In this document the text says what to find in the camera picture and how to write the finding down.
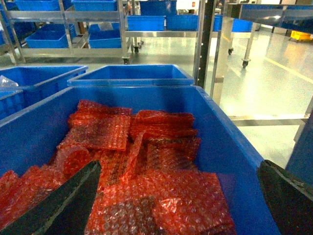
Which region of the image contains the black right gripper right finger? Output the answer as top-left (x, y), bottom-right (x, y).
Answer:
top-left (257, 160), bottom-right (313, 235)

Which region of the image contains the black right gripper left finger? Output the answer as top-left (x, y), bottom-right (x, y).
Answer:
top-left (0, 160), bottom-right (101, 235)

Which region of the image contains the blue bin with red bags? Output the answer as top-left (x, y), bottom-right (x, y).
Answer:
top-left (0, 86), bottom-right (279, 235)

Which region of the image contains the blue bin with plastic bags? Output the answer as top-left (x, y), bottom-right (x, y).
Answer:
top-left (0, 65), bottom-right (88, 107)

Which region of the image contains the empty blue bin behind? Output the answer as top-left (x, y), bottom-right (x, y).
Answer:
top-left (67, 64), bottom-right (194, 86)

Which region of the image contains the red bubble wrap bag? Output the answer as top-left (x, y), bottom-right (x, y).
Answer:
top-left (65, 116), bottom-right (131, 151)

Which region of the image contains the clear plastic bag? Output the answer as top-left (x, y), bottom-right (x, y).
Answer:
top-left (0, 75), bottom-right (19, 87)

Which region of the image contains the wheeled steel cart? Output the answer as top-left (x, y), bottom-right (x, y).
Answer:
top-left (0, 0), bottom-right (136, 65)

